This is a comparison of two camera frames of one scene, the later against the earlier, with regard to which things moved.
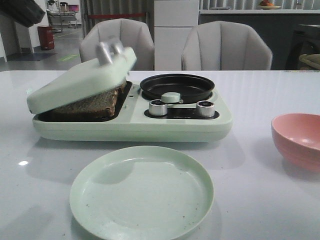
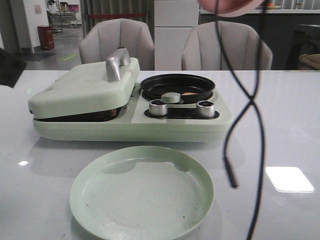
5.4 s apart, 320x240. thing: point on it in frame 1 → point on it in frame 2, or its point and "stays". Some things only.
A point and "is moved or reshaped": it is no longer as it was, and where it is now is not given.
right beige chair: [222, 45] stays
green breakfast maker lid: [114, 62] is moved or reshaped
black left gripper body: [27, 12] → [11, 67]
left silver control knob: [157, 108] stays
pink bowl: [297, 136] → [231, 8]
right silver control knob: [205, 109] stays
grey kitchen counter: [288, 33] stays
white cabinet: [173, 19] stays
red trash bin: [46, 37] stays
